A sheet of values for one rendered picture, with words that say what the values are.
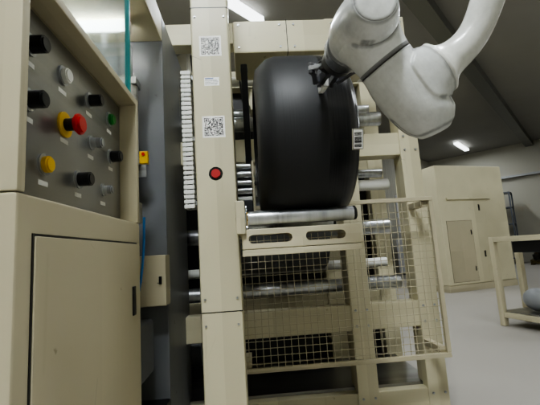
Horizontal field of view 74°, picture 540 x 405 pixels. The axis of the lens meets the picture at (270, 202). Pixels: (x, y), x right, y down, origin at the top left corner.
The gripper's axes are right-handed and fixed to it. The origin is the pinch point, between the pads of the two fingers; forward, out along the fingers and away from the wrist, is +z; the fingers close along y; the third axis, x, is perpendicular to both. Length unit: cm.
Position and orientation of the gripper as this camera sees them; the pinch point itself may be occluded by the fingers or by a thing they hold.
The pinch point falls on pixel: (323, 84)
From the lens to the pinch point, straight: 104.6
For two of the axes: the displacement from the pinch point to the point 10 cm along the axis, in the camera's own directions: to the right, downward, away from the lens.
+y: -10.0, 0.5, -0.6
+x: 0.5, 10.0, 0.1
